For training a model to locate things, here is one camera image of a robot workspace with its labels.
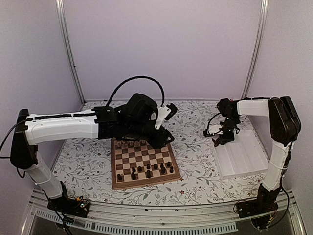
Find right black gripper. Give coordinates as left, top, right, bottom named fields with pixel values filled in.
left=220, top=117, right=240, bottom=145

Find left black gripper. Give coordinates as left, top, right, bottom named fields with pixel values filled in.
left=125, top=121, right=175, bottom=149

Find wooden chess board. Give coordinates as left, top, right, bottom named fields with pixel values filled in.
left=111, top=138, right=182, bottom=190

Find dark knight piece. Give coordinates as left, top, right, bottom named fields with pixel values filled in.
left=131, top=172, right=136, bottom=180

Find dark king piece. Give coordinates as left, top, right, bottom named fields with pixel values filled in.
left=146, top=170, right=152, bottom=178

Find dark rook corner piece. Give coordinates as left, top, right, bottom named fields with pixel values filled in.
left=117, top=174, right=123, bottom=182

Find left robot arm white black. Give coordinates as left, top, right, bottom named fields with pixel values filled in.
left=8, top=94, right=178, bottom=212

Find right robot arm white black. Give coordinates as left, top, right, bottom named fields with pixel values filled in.
left=213, top=96, right=301, bottom=213

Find white chess piece row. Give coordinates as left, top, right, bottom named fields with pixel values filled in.
left=114, top=140, right=147, bottom=148

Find white plastic tray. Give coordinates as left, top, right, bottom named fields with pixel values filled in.
left=212, top=130, right=268, bottom=180

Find floral patterned table mat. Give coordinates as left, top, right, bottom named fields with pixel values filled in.
left=53, top=100, right=265, bottom=206

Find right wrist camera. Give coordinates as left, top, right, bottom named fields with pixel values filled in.
left=203, top=125, right=223, bottom=137

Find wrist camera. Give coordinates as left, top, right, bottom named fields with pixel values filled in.
left=155, top=103, right=178, bottom=130
left=203, top=125, right=223, bottom=137

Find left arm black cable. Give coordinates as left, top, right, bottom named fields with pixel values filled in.
left=105, top=76, right=165, bottom=108

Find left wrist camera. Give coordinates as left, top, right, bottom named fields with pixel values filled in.
left=155, top=103, right=178, bottom=130

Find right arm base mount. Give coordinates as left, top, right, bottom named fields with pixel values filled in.
left=235, top=184, right=281, bottom=230

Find aluminium front rail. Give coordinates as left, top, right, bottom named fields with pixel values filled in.
left=22, top=190, right=306, bottom=235

